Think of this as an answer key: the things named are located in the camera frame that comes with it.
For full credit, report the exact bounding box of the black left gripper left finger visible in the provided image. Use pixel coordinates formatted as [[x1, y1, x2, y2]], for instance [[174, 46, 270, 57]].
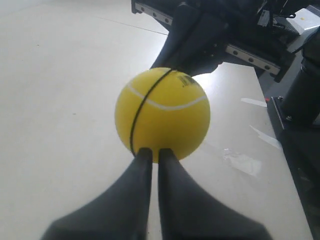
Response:
[[42, 148, 152, 240]]

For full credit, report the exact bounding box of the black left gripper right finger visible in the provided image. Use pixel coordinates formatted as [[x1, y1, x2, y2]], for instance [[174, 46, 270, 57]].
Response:
[[158, 148, 272, 240]]

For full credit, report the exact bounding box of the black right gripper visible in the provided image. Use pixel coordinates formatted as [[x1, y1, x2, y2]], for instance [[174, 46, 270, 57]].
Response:
[[131, 0, 295, 82]]

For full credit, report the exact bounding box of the yellow tennis ball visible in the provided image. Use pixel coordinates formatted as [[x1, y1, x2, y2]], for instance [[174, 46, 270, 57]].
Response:
[[114, 67, 211, 163]]

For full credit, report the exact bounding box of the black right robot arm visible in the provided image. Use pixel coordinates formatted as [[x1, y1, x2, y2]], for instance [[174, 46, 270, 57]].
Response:
[[131, 0, 320, 126]]

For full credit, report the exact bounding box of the white box with yellow label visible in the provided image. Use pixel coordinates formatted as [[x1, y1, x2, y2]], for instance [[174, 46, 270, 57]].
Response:
[[286, 8, 320, 35]]

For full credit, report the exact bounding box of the thin black hanging string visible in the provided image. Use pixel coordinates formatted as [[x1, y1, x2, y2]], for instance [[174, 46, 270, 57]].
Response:
[[129, 69, 175, 155]]

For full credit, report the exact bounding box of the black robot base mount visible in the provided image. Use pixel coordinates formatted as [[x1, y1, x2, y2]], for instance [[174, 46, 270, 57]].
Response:
[[254, 47, 320, 240]]

